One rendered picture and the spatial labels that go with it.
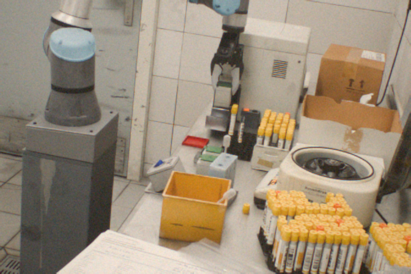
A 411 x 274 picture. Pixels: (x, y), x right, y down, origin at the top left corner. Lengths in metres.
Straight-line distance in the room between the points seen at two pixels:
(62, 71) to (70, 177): 0.28
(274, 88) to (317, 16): 1.32
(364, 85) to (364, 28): 0.96
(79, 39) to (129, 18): 1.78
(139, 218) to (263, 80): 0.81
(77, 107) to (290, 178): 0.60
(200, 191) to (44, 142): 0.49
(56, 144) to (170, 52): 1.87
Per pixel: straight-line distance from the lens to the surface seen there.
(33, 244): 1.90
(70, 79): 1.72
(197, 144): 1.90
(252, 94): 2.12
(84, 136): 1.70
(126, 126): 3.64
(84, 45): 1.70
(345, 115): 2.06
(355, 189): 1.49
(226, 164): 1.53
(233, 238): 1.42
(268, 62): 2.09
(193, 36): 3.47
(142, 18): 3.47
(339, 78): 2.46
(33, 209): 1.85
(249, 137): 1.95
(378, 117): 2.06
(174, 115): 3.60
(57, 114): 1.74
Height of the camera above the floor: 1.55
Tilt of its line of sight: 20 degrees down
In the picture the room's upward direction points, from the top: 7 degrees clockwise
